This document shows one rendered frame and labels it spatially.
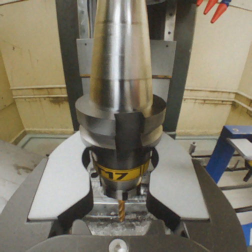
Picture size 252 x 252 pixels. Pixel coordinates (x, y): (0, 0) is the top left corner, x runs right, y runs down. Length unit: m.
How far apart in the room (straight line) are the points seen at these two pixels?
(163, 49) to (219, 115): 0.99
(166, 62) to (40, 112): 1.16
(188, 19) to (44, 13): 0.95
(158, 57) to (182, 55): 0.15
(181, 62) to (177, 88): 0.14
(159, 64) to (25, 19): 1.03
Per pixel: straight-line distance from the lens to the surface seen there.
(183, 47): 0.85
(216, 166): 0.41
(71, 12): 0.85
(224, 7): 0.33
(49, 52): 1.28
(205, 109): 1.46
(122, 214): 0.20
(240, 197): 0.72
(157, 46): 0.76
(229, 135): 0.37
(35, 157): 1.18
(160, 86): 0.80
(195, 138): 1.52
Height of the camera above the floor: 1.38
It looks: 30 degrees down
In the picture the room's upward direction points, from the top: 1 degrees clockwise
